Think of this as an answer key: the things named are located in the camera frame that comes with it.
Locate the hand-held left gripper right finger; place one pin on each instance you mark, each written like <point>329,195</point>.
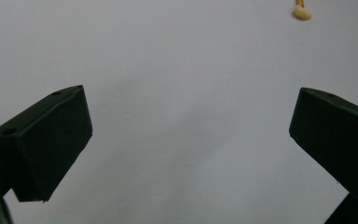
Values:
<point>338,137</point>

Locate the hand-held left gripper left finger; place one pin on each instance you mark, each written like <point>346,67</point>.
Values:
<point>43,143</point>

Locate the thin brush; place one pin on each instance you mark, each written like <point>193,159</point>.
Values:
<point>302,13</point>

